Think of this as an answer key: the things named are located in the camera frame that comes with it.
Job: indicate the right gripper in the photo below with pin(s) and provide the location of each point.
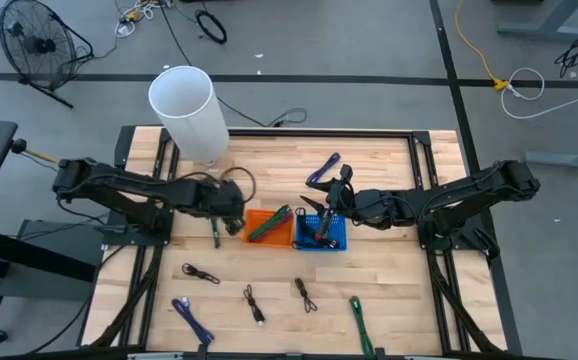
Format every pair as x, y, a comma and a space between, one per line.
338, 200

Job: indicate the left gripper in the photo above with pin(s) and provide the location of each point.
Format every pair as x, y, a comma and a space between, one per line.
226, 200

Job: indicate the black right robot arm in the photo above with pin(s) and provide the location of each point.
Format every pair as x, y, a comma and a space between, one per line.
469, 192

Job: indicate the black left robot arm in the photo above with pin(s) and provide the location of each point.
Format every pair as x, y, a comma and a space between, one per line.
119, 182

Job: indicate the orange plastic bin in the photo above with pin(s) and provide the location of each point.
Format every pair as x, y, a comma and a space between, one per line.
256, 217

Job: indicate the blue plastic bin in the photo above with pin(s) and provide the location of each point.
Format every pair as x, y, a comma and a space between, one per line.
336, 225

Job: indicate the white cylinder lamp wooden base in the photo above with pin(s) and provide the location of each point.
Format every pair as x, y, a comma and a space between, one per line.
189, 115

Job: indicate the yellow rod with black knob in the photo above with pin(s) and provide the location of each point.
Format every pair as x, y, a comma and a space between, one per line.
17, 146

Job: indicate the gray desk base beam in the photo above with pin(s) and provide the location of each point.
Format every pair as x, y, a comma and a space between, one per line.
544, 31
559, 160

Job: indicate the black metal fan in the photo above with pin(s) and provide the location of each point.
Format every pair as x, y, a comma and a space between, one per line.
39, 45

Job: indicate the black aluminium table frame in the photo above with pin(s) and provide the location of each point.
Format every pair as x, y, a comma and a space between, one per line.
319, 134

